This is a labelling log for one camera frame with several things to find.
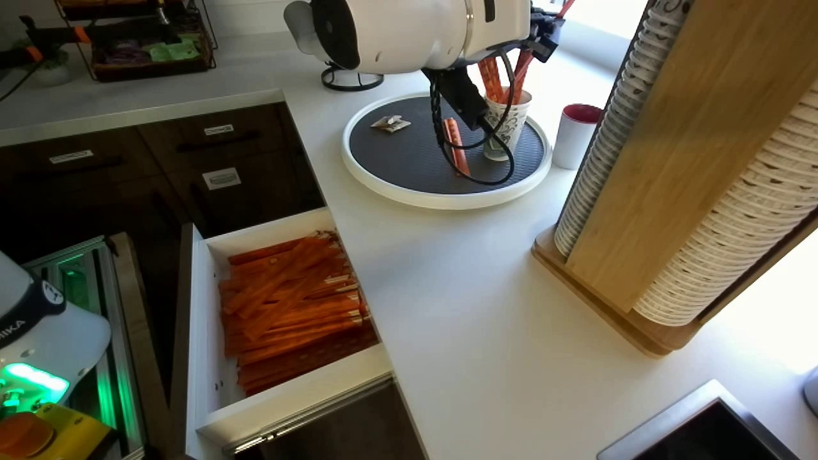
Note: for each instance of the white mug red interior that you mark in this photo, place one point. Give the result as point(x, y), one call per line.
point(576, 143)

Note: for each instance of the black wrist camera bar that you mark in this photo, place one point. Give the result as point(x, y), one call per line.
point(462, 98)

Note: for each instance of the pile of orange stick packets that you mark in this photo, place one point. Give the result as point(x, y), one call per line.
point(291, 307)

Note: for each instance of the orange stick packet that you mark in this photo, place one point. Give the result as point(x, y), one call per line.
point(458, 150)
point(565, 8)
point(492, 80)
point(522, 80)

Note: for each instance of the stack of grey ribbed lids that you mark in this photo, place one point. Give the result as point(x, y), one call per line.
point(614, 128)

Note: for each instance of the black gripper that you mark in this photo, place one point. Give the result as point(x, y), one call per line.
point(544, 43)

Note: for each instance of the round white tray grey mat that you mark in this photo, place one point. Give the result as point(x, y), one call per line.
point(399, 163)

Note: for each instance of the yellow object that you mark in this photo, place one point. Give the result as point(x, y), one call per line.
point(77, 430)

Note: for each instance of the stack of white paper cups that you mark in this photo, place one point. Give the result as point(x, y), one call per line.
point(749, 231)

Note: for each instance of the black square counter inset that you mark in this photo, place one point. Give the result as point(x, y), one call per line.
point(706, 436)

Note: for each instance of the patterned paper coffee cup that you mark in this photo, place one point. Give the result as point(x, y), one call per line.
point(514, 123)

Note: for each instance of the white device green light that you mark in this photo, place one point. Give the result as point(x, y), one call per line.
point(60, 342)

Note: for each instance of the black metal mug rack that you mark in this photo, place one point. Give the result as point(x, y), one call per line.
point(352, 88)

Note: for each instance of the grey metal cart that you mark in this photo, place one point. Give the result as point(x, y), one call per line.
point(130, 342)

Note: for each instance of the dark wood cabinet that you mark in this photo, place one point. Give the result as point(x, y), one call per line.
point(104, 196)

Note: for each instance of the white open drawer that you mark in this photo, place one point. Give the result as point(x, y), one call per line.
point(291, 398)

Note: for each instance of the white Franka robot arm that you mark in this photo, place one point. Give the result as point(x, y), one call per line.
point(399, 34)

